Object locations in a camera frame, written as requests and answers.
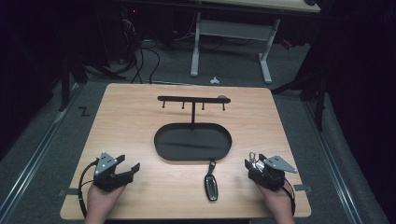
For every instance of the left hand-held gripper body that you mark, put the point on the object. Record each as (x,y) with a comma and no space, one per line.
(107,179)

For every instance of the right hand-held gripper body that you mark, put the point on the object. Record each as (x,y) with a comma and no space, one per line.
(271,177)

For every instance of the person's left hand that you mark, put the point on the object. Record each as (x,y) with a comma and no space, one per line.
(101,202)

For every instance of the person's right hand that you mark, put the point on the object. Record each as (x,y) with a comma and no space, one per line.
(277,202)

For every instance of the grey tape tab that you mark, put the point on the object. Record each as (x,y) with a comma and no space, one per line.
(66,192)
(303,188)

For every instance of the black car key fob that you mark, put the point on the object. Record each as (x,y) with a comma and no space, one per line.
(211,186)

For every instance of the dark metal stand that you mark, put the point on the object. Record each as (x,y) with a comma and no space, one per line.
(319,99)
(64,87)

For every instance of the small white floor object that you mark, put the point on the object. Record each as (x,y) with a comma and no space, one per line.
(214,81)

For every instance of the white metal-framed desk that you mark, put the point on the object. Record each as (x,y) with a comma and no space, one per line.
(232,29)

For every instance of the metal floor rail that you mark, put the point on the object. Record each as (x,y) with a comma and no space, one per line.
(333,161)
(34,161)

